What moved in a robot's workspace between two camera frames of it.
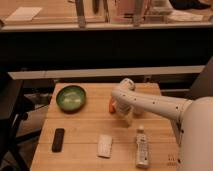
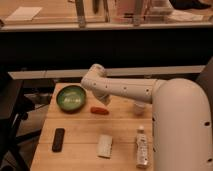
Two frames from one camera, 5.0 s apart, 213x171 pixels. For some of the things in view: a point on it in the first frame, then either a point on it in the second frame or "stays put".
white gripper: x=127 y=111 → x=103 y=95
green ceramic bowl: x=71 y=99 stays put
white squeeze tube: x=142 y=152 stays put
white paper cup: x=139 y=111 stays put
